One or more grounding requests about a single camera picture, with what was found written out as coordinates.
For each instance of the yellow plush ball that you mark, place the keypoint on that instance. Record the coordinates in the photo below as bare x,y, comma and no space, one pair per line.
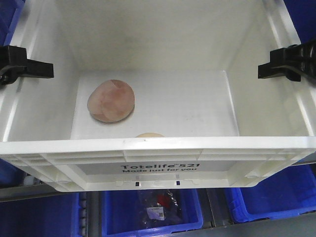
148,135

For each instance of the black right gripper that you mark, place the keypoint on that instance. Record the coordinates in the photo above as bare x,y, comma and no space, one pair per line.
289,61

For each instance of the white plastic Totelife tote box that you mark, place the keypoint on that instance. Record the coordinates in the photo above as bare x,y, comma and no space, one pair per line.
193,67

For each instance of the blue plastic bin left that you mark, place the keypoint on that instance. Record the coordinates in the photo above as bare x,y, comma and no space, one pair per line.
54,216

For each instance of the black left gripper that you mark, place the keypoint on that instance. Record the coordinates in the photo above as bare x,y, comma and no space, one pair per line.
14,63

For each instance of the blue plastic bin centre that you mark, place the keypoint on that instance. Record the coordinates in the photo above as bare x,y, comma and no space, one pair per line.
120,215

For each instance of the blue plastic bin right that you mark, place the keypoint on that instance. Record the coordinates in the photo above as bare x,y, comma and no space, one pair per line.
288,193

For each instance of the blue plastic bin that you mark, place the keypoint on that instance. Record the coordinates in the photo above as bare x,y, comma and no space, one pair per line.
120,215
54,216
288,193

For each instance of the pink plush ball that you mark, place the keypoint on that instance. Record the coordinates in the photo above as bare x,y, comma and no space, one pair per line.
111,101

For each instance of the clear bag with label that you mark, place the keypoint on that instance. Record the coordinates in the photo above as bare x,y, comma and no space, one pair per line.
159,208

